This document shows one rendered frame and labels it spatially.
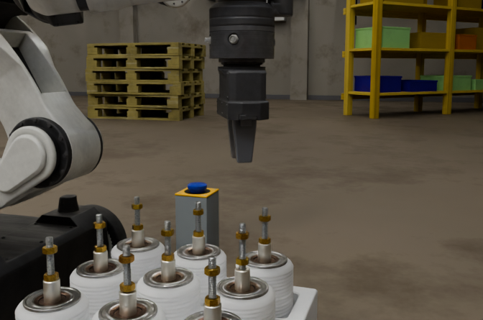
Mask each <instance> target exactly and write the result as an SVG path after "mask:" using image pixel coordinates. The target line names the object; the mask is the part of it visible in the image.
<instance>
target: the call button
mask: <svg viewBox="0 0 483 320"><path fill-rule="evenodd" d="M206 188H207V184H206V183H202V182H195V183H189V184H188V189H190V192H192V193H202V192H204V191H205V189H206Z"/></svg>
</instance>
